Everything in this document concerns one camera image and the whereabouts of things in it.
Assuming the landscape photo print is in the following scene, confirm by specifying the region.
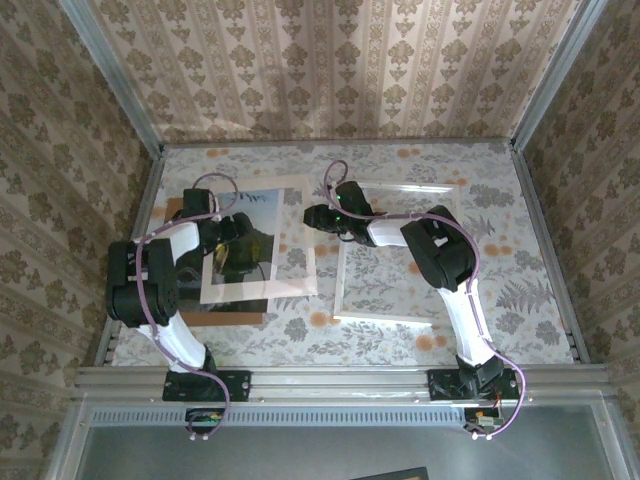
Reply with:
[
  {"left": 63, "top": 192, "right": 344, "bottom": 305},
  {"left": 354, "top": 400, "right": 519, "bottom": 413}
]
[{"left": 172, "top": 187, "right": 286, "bottom": 315}]

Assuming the white mat board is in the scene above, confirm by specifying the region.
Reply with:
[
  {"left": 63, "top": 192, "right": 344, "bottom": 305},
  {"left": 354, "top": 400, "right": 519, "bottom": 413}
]
[{"left": 198, "top": 174, "right": 320, "bottom": 305}]

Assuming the brown backing board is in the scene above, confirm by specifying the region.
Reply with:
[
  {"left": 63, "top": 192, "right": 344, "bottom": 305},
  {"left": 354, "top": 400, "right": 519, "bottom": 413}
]
[{"left": 163, "top": 196, "right": 268, "bottom": 328}]

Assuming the white picture frame with glass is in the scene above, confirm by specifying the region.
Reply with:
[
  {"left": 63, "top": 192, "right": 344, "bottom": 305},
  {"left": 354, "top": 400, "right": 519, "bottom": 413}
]
[{"left": 332, "top": 181, "right": 462, "bottom": 330}]

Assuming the black left connector box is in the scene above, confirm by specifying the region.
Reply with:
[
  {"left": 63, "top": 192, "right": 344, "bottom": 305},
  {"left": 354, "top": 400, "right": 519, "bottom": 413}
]
[{"left": 184, "top": 407, "right": 225, "bottom": 435}]

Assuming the black connector box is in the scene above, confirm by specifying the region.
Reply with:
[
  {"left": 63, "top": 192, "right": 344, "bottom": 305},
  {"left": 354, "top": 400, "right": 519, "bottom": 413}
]
[
  {"left": 184, "top": 407, "right": 225, "bottom": 435},
  {"left": 462, "top": 407, "right": 505, "bottom": 435}
]

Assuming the grey metal panel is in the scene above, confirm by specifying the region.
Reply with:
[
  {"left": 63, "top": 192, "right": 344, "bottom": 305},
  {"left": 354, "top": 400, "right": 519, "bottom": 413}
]
[{"left": 74, "top": 404, "right": 619, "bottom": 480}]

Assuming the black right connector box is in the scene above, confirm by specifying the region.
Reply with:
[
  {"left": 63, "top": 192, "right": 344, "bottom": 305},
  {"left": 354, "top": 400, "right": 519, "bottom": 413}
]
[{"left": 462, "top": 407, "right": 505, "bottom": 435}]

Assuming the thin aluminium table end rail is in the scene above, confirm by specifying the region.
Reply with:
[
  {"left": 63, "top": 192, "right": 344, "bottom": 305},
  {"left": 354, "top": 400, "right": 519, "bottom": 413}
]
[{"left": 159, "top": 135, "right": 519, "bottom": 150}]

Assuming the aluminium table side rail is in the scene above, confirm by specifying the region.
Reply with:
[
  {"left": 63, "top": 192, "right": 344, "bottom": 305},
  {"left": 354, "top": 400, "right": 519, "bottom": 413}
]
[
  {"left": 508, "top": 144, "right": 592, "bottom": 365},
  {"left": 93, "top": 147, "right": 169, "bottom": 369}
]

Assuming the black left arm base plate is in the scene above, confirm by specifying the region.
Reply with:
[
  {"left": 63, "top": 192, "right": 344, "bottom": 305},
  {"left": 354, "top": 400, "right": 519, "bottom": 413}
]
[{"left": 161, "top": 368, "right": 252, "bottom": 403}]

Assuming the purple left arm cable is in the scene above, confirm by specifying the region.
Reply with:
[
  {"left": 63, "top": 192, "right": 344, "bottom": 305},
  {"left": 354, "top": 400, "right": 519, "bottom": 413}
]
[{"left": 133, "top": 171, "right": 241, "bottom": 442}]

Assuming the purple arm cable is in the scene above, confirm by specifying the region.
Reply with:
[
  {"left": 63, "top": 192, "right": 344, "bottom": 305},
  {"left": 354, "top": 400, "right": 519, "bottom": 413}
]
[
  {"left": 133, "top": 171, "right": 241, "bottom": 442},
  {"left": 322, "top": 159, "right": 530, "bottom": 442}
]

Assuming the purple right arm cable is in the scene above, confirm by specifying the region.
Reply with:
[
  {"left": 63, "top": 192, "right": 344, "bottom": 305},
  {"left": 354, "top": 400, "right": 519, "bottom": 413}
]
[{"left": 322, "top": 159, "right": 530, "bottom": 442}]

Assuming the long aluminium mounting rail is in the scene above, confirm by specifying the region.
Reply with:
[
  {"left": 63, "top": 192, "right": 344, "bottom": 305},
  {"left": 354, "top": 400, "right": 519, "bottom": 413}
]
[{"left": 73, "top": 363, "right": 610, "bottom": 402}]

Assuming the grey slotted cable duct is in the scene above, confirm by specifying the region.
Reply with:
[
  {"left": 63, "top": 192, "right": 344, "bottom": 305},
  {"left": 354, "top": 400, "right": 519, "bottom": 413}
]
[{"left": 89, "top": 405, "right": 469, "bottom": 428}]

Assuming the aluminium corner post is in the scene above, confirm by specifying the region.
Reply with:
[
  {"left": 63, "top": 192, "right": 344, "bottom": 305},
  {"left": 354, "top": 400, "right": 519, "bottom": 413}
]
[
  {"left": 57, "top": 0, "right": 166, "bottom": 156},
  {"left": 508, "top": 0, "right": 604, "bottom": 151}
]

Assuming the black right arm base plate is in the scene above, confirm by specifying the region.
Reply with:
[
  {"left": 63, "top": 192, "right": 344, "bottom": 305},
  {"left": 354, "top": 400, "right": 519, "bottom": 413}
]
[{"left": 427, "top": 368, "right": 521, "bottom": 402}]

